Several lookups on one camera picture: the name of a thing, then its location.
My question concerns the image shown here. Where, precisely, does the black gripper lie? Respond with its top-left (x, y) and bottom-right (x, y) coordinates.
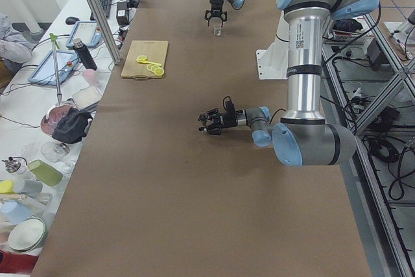
top-left (204, 0), bottom-right (228, 26)
top-left (198, 108), bottom-right (247, 136)

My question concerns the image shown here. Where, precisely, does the small clear glass cup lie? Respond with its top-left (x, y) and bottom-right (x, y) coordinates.
top-left (213, 24), bottom-right (222, 36)

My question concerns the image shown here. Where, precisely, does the steel jigger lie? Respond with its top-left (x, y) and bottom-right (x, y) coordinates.
top-left (198, 113), bottom-right (208, 132)

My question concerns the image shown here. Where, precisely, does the pink plastic cup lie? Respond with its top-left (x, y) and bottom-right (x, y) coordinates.
top-left (82, 69), bottom-right (99, 86)

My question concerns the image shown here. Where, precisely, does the green plastic cup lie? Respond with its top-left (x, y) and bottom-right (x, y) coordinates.
top-left (28, 160), bottom-right (63, 187)

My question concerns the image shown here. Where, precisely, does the light blue cup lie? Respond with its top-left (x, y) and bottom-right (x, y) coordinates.
top-left (1, 200), bottom-right (32, 225)

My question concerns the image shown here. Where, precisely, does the wooden cutting board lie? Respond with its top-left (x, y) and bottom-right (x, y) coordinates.
top-left (121, 40), bottom-right (169, 80)

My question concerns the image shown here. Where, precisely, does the end lemon slice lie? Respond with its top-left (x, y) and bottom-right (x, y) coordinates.
top-left (154, 67), bottom-right (164, 77)

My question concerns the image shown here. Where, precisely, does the middle lemon slice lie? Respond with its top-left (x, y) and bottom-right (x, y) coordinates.
top-left (146, 64), bottom-right (158, 72)

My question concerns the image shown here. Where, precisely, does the lemon slice on knife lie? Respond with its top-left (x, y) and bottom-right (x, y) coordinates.
top-left (136, 54), bottom-right (148, 64)

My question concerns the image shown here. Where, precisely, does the black power adapter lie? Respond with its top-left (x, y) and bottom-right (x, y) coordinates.
top-left (116, 1), bottom-right (130, 26)

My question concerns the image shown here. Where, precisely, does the black keyboard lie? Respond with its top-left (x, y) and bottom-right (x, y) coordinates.
top-left (89, 0), bottom-right (113, 21)

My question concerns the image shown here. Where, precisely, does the blue teach pendant far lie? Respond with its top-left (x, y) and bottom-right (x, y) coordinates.
top-left (65, 21), bottom-right (102, 49)

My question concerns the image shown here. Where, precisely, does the blue teach pendant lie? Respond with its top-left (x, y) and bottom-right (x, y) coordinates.
top-left (28, 50), bottom-right (78, 86)
top-left (65, 21), bottom-right (102, 49)

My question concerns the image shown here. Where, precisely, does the white tray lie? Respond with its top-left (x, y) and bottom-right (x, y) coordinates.
top-left (72, 86), bottom-right (102, 112)

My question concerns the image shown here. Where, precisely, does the black water bottle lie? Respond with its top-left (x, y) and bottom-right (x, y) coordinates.
top-left (73, 38), bottom-right (97, 71)

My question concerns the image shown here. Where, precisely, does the black cloth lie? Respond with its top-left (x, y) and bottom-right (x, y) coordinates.
top-left (52, 108), bottom-right (93, 144)

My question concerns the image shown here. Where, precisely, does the black computer mouse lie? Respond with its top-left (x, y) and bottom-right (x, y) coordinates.
top-left (65, 16), bottom-right (79, 25)

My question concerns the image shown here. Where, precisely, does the pink plate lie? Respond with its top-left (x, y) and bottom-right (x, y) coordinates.
top-left (40, 104), bottom-right (73, 136)

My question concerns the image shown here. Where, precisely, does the wine glass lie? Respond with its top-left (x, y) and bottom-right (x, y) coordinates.
top-left (40, 142), bottom-right (70, 163)

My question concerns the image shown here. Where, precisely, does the metal rod green tip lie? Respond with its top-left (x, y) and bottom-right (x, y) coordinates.
top-left (49, 32), bottom-right (62, 106)

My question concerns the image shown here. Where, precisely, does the blue teach pendant near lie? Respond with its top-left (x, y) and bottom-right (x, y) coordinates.
top-left (28, 50), bottom-right (78, 86)

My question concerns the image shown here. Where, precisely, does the seated person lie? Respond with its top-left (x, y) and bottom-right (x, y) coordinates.
top-left (1, 13), bottom-right (32, 77)

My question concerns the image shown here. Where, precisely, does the white green-rimmed bowl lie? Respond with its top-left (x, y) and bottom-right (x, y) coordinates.
top-left (8, 217), bottom-right (47, 252)

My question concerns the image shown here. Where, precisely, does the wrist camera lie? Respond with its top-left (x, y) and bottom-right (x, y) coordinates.
top-left (222, 96), bottom-right (235, 114)

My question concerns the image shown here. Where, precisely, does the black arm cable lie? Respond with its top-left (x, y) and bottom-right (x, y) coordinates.
top-left (267, 108), bottom-right (288, 125)

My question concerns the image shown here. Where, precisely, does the white camera mast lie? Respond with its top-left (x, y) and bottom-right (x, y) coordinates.
top-left (256, 12), bottom-right (289, 80)

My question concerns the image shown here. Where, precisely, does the aluminium frame post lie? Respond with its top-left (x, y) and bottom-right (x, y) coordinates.
top-left (86, 0), bottom-right (121, 65)

